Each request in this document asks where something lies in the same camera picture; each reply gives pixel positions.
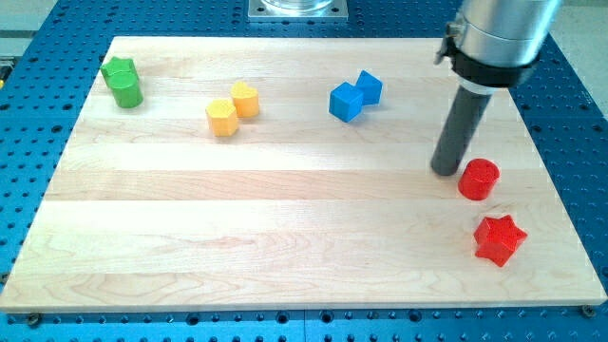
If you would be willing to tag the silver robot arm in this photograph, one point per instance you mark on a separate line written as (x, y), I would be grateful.
(494, 44)

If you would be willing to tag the blue cube block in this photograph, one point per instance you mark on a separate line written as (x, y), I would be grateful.
(346, 102)

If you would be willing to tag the blue triangle block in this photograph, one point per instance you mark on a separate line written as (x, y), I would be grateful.
(370, 86)

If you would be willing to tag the yellow heart block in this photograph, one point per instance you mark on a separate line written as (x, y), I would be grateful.
(245, 99)

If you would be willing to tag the yellow hexagon block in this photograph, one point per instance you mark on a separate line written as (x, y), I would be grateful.
(222, 117)

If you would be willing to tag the wooden board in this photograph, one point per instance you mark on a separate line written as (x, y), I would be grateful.
(149, 211)

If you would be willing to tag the red cylinder block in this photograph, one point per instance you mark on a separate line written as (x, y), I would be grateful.
(478, 179)

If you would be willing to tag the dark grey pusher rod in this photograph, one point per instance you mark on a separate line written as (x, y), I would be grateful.
(465, 113)

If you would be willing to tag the red star block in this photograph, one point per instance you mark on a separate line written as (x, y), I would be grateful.
(498, 239)

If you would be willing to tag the green cylinder block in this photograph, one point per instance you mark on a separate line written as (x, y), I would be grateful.
(126, 90)

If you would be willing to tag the green star block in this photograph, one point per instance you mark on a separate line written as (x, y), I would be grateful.
(118, 67)

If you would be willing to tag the left board clamp screw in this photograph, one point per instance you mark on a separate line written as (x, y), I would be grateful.
(33, 319)

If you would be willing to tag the board clamp screw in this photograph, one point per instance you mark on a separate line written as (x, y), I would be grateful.
(588, 311)
(33, 319)

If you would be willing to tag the right board clamp screw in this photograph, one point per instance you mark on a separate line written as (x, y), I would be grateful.
(588, 311)

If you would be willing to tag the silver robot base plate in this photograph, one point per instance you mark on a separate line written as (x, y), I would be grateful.
(290, 10)

